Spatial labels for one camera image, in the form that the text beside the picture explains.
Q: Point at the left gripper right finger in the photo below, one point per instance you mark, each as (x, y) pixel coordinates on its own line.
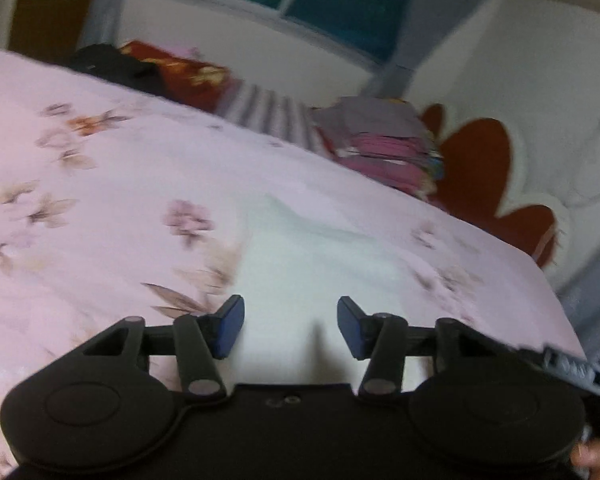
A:
(378, 339)

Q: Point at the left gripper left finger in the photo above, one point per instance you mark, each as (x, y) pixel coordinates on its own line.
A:
(200, 341)

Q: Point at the pale green knit sweater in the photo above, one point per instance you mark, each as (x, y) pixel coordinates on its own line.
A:
(292, 274)

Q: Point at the stack of folded clothes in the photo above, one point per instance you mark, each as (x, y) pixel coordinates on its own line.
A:
(384, 140)

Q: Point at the person's right hand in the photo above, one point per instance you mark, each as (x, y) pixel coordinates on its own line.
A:
(586, 455)

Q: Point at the grey patterned side curtain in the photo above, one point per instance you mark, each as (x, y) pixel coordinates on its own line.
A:
(580, 299)

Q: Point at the pink floral bed sheet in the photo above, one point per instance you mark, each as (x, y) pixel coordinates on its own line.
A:
(115, 203)

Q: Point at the red white wooden headboard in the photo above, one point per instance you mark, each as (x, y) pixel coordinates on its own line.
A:
(484, 184)

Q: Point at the grey striped pillow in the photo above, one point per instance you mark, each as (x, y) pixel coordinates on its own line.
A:
(271, 113)

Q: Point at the red patterned blanket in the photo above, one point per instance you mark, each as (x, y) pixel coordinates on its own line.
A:
(188, 81)

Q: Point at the black garment on bed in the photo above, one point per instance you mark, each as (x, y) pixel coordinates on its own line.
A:
(108, 63)

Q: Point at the left grey curtain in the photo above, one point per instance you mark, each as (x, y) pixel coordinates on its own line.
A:
(101, 23)

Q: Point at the right grey curtain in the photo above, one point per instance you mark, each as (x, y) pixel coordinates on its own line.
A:
(426, 24)

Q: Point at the brown wooden door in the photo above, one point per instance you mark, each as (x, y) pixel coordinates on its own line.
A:
(47, 30)

